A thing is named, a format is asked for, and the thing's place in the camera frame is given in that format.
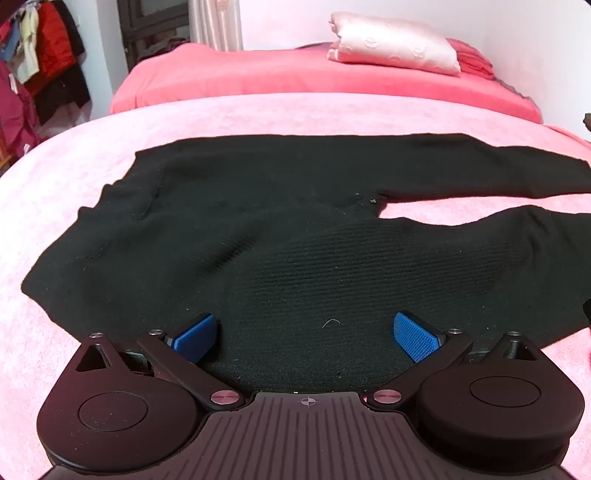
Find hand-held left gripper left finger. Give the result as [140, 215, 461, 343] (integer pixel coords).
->
[74, 312, 241, 411]

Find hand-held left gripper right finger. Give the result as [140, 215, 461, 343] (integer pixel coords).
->
[367, 312, 548, 411]

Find black pants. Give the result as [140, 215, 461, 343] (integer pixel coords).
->
[21, 133, 591, 393]

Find pink plush blanket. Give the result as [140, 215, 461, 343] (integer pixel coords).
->
[0, 92, 591, 480]

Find black hanging garment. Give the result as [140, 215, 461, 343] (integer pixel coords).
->
[34, 0, 92, 125]

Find pink bed cover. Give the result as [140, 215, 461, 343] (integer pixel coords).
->
[109, 41, 544, 124]

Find folded red blanket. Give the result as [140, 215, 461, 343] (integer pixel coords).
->
[447, 38, 497, 80]

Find magenta hanging garment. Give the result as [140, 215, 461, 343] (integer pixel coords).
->
[0, 21, 41, 155]

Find pale pink satin pillow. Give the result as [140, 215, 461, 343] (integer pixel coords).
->
[327, 11, 462, 77]

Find dark door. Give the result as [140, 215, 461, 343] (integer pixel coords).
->
[116, 0, 191, 75]

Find patterned pink curtain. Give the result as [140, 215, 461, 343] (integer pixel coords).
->
[188, 0, 244, 51]

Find red hanging jacket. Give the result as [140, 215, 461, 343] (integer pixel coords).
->
[25, 0, 78, 95]

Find cream hanging garment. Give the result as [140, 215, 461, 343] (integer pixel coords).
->
[17, 7, 41, 83]

